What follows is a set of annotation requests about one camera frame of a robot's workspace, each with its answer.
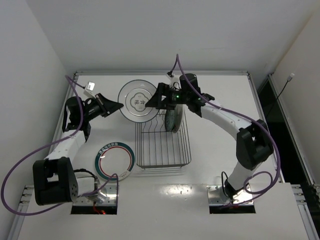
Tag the metal base plate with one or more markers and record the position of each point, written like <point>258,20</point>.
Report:
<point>106,197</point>
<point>216,197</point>

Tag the white plate thin green rings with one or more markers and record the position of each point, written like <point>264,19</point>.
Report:
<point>137,100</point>

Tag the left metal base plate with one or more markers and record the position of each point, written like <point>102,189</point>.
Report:
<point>106,197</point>

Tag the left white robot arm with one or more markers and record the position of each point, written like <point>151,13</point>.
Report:
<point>54,178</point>

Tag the green red rim plate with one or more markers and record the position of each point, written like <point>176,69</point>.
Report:
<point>114,160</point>
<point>179,114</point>

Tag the small blue patterned plate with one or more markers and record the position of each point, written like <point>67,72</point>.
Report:
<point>169,120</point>

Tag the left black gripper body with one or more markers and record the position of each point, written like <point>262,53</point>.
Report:
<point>102,105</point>

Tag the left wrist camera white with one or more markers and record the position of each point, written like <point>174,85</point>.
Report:
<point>89,89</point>

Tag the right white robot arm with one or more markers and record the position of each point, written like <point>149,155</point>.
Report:
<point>253,146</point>

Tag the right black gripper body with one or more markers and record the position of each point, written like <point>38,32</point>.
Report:
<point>162,95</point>

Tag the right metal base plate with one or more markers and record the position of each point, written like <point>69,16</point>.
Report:
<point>216,197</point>

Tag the grey wire dish rack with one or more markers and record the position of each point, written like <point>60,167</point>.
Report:
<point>157,148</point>

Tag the black wall cable white plug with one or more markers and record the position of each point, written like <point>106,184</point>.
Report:
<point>289,78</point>

